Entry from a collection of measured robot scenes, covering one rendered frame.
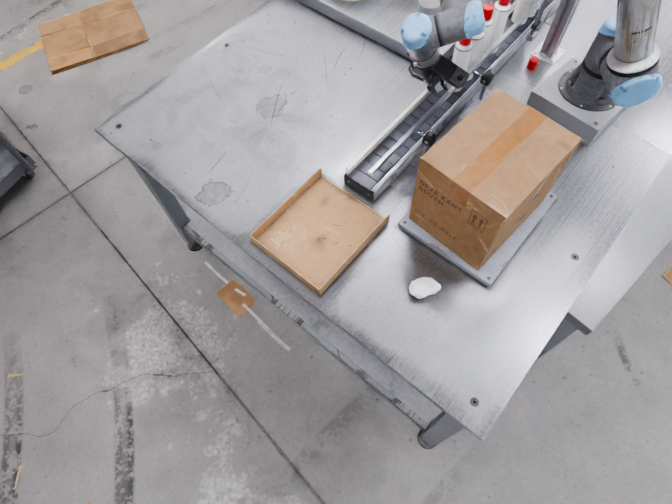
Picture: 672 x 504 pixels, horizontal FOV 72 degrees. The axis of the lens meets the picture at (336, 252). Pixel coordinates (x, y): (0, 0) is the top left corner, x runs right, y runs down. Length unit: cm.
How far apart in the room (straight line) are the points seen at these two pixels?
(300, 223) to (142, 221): 135
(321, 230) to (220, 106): 60
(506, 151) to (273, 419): 139
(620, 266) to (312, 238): 83
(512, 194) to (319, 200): 56
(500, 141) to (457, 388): 59
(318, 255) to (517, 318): 55
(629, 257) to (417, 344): 63
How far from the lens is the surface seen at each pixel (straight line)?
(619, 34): 141
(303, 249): 130
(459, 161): 112
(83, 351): 238
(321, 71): 175
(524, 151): 118
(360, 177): 137
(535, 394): 214
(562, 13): 181
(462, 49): 151
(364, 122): 157
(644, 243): 153
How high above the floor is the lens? 198
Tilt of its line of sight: 63 degrees down
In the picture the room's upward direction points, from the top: 5 degrees counter-clockwise
